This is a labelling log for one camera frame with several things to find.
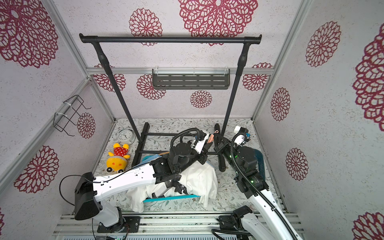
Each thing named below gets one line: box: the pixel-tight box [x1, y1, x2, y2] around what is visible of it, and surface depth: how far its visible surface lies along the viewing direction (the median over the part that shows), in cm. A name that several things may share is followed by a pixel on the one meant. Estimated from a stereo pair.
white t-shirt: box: [126, 161, 218, 213], surface depth 74 cm
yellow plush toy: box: [106, 143, 131, 174], surface depth 92 cm
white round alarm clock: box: [117, 128, 136, 146], surface depth 108 cm
